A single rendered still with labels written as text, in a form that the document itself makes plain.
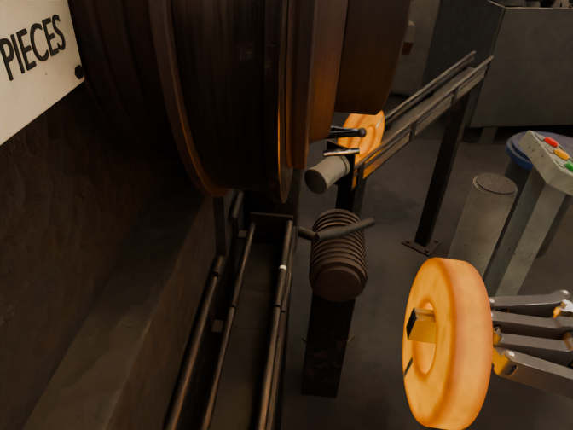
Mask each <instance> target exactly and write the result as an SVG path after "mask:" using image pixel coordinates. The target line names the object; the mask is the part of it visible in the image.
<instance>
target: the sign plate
mask: <svg viewBox="0 0 573 430"><path fill-rule="evenodd" d="M82 82H84V69H83V68H82V64H81V60H80V56H79V52H78V46H77V41H76V38H75V33H74V30H73V25H72V18H71V14H70V10H69V6H68V2H67V0H0V145H1V144H3V143H4V142H6V141H7V140H8V139H9V138H11V137H12V136H13V135H14V134H15V133H17V132H18V131H19V130H21V129H22V128H23V127H25V126H26V125H28V124H29V123H30V122H31V121H33V120H34V119H35V118H36V117H37V116H39V115H40V114H41V113H43V112H44V111H45V110H47V109H48V108H50V107H51V106H52V105H54V104H55V103H56V102H58V101H59V100H60V99H61V98H62V97H63V96H65V95H66V94H67V93H69V92H70V91H71V90H73V89H74V88H76V87H77V86H78V85H79V84H81V83H82Z"/></svg>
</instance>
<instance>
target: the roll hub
mask: <svg viewBox="0 0 573 430"><path fill-rule="evenodd" d="M412 5H413V0H348V6H347V14H346V21H345V28H344V41H343V48H342V55H341V62H340V69H339V81H338V87H337V93H336V99H335V105H334V112H335V113H356V114H366V115H377V114H378V113H379V112H380V111H381V110H382V108H383V107H384V105H385V103H386V100H387V98H388V95H389V94H390V91H391V86H392V84H393V81H394V78H395V75H396V70H397V67H398V63H399V61H400V57H401V53H402V47H403V44H404V40H405V37H406V32H407V29H408V22H409V17H410V13H411V9H412Z"/></svg>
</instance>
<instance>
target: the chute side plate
mask: <svg viewBox="0 0 573 430"><path fill-rule="evenodd" d="M295 234H296V226H293V227H292V240H291V242H290V249H289V255H288V261H287V268H286V280H285V292H284V299H283V300H282V307H281V319H280V321H281V325H280V331H279V338H278V339H277V346H276V353H275V365H274V372H273V379H272V386H271V392H270V399H269V412H268V418H267V425H266V430H274V426H275V412H276V405H277V397H278V390H279V382H280V375H281V360H282V353H283V346H284V339H285V331H286V324H287V310H288V302H289V295H290V289H289V283H290V285H291V277H290V273H291V275H292V262H293V256H294V246H295Z"/></svg>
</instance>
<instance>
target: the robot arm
mask: <svg viewBox="0 0 573 430"><path fill-rule="evenodd" d="M570 297H571V294H570V293H569V292H568V291H566V290H564V289H560V290H558V291H556V292H554V293H550V294H539V295H522V296H505V297H489V304H490V309H491V316H492V325H493V356H492V363H493V364H494V371H495V372H496V374H497V375H498V376H501V377H504V378H507V379H509V380H512V381H517V382H521V383H523V384H525V385H528V386H532V387H535V388H538V389H541V390H544V391H547V392H551V393H554V394H557V395H559V396H562V397H566V398H570V399H573V304H572V303H571V302H569V299H570ZM549 317H553V318H552V319H551V318H549ZM406 331H407V337H408V340H412V341H419V342H425V343H432V344H436V337H437V327H436V318H435V313H434V310H428V309H421V308H413V310H412V312H411V315H410V317H409V319H408V323H407V326H406ZM513 365H516V366H517V368H515V367H513Z"/></svg>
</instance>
